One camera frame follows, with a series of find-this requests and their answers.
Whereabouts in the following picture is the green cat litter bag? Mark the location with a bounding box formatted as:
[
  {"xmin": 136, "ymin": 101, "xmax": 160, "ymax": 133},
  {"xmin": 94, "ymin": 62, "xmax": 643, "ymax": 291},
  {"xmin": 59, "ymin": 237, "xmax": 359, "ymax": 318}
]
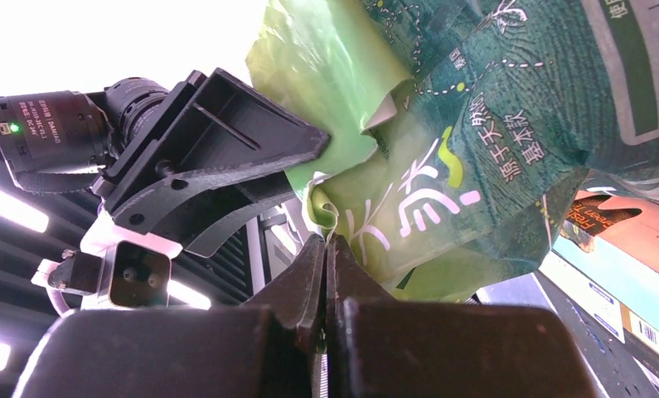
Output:
[{"xmin": 246, "ymin": 1, "xmax": 659, "ymax": 302}]

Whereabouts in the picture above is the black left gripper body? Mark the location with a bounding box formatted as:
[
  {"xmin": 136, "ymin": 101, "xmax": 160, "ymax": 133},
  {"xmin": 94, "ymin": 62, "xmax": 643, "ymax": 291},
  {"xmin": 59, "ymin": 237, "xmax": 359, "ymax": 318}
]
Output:
[{"xmin": 90, "ymin": 70, "xmax": 220, "ymax": 216}]

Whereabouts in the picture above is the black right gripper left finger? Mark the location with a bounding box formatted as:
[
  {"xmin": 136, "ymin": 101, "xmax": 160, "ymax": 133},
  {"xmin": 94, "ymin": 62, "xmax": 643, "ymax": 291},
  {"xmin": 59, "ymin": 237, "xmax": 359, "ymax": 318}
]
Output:
[{"xmin": 13, "ymin": 235, "xmax": 325, "ymax": 397}]

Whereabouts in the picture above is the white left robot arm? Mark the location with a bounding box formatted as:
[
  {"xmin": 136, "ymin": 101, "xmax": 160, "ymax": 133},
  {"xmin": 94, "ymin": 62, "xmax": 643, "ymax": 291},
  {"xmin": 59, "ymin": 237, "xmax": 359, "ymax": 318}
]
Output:
[{"xmin": 0, "ymin": 69, "xmax": 331, "ymax": 258}]

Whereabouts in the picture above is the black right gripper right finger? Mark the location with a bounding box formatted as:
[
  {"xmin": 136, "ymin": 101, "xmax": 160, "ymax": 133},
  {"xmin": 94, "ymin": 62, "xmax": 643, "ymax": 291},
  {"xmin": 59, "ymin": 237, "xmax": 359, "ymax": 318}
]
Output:
[{"xmin": 325, "ymin": 235, "xmax": 595, "ymax": 397}]

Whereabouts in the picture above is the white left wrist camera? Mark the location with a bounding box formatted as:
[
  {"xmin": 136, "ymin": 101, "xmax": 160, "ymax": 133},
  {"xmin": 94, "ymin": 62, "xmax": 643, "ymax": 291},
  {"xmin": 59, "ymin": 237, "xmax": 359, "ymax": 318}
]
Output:
[{"xmin": 31, "ymin": 210, "xmax": 182, "ymax": 316}]

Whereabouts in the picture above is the teal spirit level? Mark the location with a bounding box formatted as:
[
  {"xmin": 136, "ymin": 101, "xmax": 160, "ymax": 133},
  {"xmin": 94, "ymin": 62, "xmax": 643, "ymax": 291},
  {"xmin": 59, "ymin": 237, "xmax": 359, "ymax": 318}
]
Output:
[{"xmin": 540, "ymin": 191, "xmax": 659, "ymax": 337}]

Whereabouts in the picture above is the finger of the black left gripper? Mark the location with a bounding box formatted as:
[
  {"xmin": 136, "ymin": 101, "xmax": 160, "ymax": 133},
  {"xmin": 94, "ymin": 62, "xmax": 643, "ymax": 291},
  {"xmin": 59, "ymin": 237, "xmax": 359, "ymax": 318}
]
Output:
[
  {"xmin": 112, "ymin": 172, "xmax": 295, "ymax": 258},
  {"xmin": 104, "ymin": 68, "xmax": 332, "ymax": 216}
]

